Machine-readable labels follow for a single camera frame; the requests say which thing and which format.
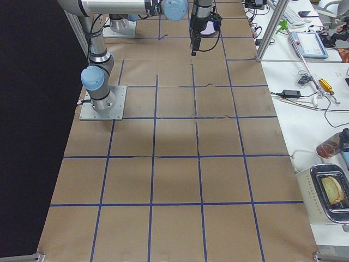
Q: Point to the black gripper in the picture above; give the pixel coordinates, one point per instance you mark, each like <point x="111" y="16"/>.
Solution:
<point x="198" y="26"/>

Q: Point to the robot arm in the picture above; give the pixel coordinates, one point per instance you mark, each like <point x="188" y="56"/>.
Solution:
<point x="120" y="22"/>
<point x="99" y="24"/>

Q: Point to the black power adapter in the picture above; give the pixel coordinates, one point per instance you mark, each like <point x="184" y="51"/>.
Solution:
<point x="291" y="94"/>

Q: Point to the teach pendant tablet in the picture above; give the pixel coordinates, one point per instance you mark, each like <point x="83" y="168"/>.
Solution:
<point x="309" y="44"/>

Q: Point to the brown paper table cover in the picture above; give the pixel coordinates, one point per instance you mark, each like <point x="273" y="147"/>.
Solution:
<point x="197" y="170"/>

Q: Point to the yellow tool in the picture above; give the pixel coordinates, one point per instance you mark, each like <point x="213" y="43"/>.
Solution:
<point x="326" y="86"/>

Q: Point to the white toaster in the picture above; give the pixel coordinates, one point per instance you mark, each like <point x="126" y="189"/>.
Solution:
<point x="320" y="211"/>

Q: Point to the bread slice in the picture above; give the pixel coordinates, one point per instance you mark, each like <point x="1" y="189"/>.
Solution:
<point x="333" y="190"/>

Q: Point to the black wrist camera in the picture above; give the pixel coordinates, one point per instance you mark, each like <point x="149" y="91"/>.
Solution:
<point x="216" y="19"/>

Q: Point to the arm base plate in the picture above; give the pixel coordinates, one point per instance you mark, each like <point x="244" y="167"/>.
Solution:
<point x="128" y="33"/>
<point x="111" y="108"/>

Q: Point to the green handled reacher grabber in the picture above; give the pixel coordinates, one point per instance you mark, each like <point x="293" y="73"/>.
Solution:
<point x="283" y="26"/>

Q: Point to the aluminium frame post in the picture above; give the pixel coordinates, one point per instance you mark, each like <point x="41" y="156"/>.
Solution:
<point x="269" y="32"/>

